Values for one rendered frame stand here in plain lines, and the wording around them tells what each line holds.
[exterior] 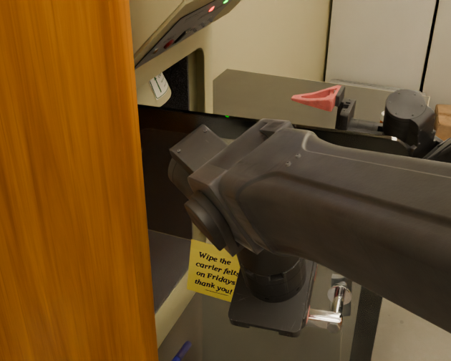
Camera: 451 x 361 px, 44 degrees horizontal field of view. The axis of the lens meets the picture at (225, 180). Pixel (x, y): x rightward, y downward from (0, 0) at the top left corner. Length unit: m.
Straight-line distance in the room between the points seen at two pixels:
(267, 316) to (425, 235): 0.32
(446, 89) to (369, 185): 3.54
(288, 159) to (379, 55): 3.45
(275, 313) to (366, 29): 3.29
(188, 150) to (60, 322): 0.31
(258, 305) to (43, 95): 0.26
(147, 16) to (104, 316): 0.32
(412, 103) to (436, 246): 0.68
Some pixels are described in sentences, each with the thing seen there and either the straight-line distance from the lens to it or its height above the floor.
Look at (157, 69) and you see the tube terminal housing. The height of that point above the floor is 1.38.
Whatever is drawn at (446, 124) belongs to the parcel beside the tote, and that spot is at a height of 0.28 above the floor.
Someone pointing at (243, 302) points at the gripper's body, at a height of 1.27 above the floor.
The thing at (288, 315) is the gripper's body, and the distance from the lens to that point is 0.51.
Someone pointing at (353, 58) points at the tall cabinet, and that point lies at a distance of 3.78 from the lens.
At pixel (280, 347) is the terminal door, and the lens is 0.71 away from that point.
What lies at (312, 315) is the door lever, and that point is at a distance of 0.60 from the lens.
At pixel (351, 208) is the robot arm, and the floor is 1.49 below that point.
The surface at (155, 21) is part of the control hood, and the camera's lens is 0.53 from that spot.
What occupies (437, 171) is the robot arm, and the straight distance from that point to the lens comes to 0.23.
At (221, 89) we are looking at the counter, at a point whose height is 0.94.
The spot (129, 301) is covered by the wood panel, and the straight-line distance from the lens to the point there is 0.60.
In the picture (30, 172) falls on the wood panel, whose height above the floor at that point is 1.34.
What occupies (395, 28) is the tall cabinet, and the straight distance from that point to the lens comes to 3.69.
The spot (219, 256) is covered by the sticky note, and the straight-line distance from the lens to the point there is 0.64.
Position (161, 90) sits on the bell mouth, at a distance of 0.78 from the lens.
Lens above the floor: 1.61
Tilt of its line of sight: 30 degrees down
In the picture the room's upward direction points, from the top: straight up
